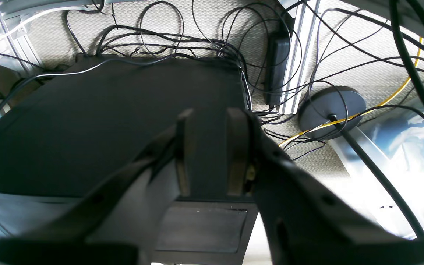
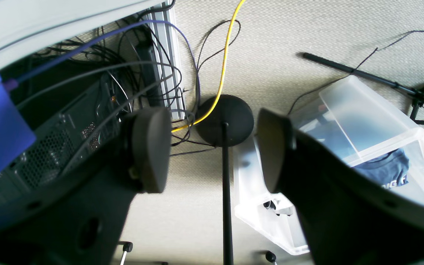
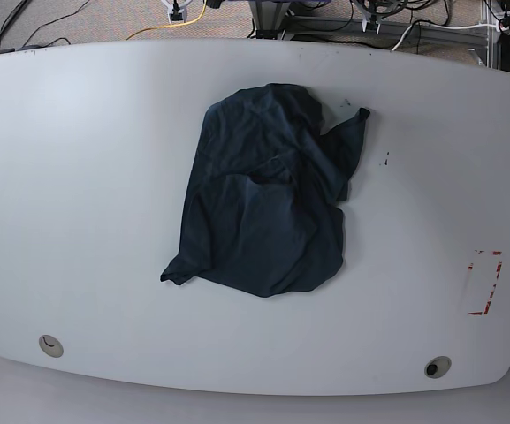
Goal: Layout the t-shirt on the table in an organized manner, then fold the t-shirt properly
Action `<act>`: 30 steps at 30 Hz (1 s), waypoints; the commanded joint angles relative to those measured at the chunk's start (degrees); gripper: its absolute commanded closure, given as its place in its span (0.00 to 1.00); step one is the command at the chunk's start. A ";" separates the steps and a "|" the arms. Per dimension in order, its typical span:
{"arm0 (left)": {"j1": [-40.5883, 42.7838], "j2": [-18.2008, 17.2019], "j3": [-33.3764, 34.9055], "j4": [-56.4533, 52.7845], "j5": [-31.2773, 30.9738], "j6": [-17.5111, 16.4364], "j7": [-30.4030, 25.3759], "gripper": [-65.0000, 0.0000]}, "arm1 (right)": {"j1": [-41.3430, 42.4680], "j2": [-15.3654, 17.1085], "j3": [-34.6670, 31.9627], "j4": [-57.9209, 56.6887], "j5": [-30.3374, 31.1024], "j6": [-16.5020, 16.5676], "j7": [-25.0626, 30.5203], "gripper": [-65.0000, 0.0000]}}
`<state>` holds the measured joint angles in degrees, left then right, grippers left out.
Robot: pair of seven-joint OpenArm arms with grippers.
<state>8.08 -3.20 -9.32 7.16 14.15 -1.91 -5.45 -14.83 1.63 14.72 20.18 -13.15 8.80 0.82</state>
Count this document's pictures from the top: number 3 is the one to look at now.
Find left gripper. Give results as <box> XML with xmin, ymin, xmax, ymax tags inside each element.
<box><xmin>362</xmin><ymin>11</ymin><xmax>388</xmax><ymax>32</ymax></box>

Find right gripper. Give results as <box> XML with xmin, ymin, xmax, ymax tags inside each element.
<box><xmin>161</xmin><ymin>0</ymin><xmax>192</xmax><ymax>22</ymax></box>

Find dark blue t-shirt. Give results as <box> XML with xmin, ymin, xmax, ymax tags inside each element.
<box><xmin>160</xmin><ymin>84</ymin><xmax>369</xmax><ymax>298</ymax></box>

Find red tape rectangle marking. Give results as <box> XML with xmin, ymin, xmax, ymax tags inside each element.
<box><xmin>462</xmin><ymin>250</ymin><xmax>503</xmax><ymax>316</ymax></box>

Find yellow cable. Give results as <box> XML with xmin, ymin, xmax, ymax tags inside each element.
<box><xmin>126</xmin><ymin>0</ymin><xmax>207</xmax><ymax>42</ymax></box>

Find white cable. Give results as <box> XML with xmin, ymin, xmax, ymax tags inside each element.
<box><xmin>390</xmin><ymin>19</ymin><xmax>499</xmax><ymax>52</ymax></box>

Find right table cable grommet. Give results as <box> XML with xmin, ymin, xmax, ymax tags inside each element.
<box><xmin>424</xmin><ymin>356</ymin><xmax>452</xmax><ymax>379</ymax></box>

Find table cable grommet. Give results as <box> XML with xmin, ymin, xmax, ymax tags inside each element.
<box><xmin>39</xmin><ymin>335</ymin><xmax>64</xmax><ymax>358</ymax></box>
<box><xmin>424</xmin><ymin>356</ymin><xmax>452</xmax><ymax>379</ymax></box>

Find left table cable grommet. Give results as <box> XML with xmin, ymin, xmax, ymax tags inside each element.
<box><xmin>39</xmin><ymin>335</ymin><xmax>64</xmax><ymax>358</ymax></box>

